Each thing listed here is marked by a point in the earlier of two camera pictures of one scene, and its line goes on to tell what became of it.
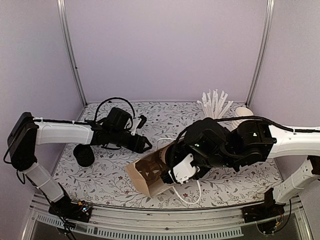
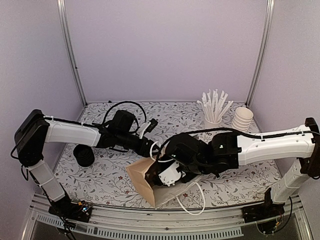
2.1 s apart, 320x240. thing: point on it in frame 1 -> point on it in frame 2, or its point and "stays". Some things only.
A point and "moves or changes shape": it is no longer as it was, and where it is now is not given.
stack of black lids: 84,154 stays
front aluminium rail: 212,222 stays
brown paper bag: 151,190 moves or changes shape
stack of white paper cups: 240,111 stays
